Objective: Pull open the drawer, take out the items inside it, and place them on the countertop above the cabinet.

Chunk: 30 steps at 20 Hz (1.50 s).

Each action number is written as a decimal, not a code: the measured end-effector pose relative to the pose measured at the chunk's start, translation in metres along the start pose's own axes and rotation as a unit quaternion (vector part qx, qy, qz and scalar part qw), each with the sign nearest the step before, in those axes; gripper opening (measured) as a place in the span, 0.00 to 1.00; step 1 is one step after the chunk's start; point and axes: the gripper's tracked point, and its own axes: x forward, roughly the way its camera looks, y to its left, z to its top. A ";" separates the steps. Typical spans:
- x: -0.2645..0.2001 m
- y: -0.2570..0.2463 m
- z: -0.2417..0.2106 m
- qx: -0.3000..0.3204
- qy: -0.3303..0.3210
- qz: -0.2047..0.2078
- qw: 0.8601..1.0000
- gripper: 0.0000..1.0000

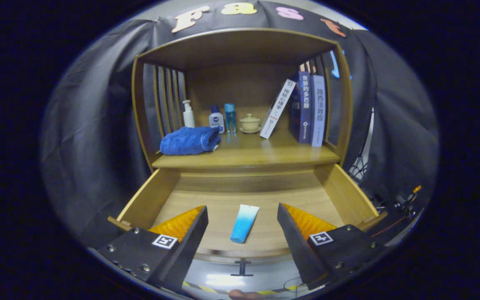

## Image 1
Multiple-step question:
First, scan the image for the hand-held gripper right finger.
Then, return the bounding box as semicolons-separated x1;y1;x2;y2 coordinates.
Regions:
277;203;390;291

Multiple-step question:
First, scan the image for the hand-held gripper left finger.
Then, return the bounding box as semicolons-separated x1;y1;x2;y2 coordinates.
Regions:
88;205;209;293

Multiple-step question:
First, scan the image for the wooden drawer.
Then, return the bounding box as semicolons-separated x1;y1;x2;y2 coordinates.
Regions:
107;163;388;265

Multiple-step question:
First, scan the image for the blue white tube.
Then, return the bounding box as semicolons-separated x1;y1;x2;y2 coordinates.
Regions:
230;204;260;244

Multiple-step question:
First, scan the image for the wooden countertop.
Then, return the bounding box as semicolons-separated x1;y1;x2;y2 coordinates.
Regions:
152;125;341;169

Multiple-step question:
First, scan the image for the wooden cabinet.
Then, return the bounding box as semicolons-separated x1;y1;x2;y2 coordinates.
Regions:
132;27;354;173

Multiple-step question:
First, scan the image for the black tripod stand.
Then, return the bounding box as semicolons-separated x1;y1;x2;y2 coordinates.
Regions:
348;142;370;180

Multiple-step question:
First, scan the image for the rolled blue towel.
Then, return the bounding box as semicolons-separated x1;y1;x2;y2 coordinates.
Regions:
160;126;221;156

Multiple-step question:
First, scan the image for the black orange device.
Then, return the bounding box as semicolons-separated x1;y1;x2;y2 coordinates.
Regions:
394;185;423;217

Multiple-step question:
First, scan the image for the beige lidded teacup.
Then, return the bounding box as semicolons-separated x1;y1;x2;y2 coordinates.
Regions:
239;113;261;134

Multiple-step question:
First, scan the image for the white pump bottle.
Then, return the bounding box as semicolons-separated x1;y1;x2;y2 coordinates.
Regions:
182;100;195;128

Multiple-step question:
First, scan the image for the white bottle with blue cap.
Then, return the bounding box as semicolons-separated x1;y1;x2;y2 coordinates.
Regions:
209;105;225;134

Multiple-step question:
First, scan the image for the pale lavender book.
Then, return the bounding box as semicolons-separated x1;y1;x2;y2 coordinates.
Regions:
310;75;326;147

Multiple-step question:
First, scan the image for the clear blue bottle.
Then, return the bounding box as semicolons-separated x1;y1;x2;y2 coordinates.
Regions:
224;103;237;134

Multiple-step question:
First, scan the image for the dark blue book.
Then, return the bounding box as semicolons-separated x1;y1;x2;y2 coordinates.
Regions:
289;71;312;144

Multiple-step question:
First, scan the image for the white book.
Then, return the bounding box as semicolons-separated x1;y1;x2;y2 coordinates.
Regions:
260;79;297;139

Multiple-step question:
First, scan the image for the black backdrop cloth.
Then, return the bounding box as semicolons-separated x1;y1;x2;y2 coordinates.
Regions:
40;0;440;250

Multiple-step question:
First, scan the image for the red cable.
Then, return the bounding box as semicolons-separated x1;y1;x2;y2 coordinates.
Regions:
371;217;407;238

